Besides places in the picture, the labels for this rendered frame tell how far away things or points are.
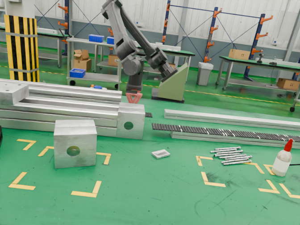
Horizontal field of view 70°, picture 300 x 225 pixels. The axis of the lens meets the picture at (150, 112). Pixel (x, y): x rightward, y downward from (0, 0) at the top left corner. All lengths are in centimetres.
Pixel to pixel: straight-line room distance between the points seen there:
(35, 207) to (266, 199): 53
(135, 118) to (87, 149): 21
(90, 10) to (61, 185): 830
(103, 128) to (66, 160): 20
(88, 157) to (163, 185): 21
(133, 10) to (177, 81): 729
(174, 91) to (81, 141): 80
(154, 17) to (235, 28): 294
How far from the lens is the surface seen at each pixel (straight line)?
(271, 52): 942
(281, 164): 75
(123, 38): 92
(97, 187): 54
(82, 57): 588
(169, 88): 125
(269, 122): 115
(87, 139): 57
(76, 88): 99
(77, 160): 59
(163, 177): 59
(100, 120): 73
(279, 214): 62
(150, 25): 835
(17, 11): 414
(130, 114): 71
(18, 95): 81
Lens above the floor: 113
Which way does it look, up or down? 20 degrees down
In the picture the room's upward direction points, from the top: 8 degrees clockwise
